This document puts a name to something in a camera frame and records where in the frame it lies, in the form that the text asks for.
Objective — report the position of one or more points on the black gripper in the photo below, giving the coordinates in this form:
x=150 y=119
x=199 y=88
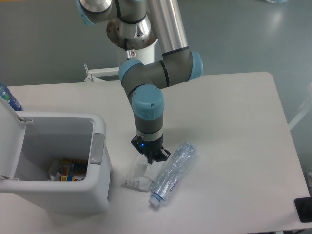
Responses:
x=153 y=148

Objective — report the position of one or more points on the clear crushed plastic bottle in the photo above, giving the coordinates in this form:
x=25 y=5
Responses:
x=172 y=174

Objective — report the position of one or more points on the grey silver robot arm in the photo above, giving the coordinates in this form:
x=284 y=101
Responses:
x=174 y=62

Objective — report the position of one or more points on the colourful trash in can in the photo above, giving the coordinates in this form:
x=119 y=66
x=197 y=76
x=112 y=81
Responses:
x=68 y=170

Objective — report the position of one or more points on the white plastic trash can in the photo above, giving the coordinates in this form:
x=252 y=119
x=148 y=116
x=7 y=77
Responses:
x=29 y=144

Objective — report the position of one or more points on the blue labelled bottle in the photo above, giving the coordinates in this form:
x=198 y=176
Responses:
x=9 y=98

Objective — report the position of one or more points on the black device at edge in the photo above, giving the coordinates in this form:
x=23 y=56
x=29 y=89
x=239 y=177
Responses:
x=304 y=209

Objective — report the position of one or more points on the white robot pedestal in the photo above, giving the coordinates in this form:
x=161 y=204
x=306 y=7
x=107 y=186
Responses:
x=133 y=40

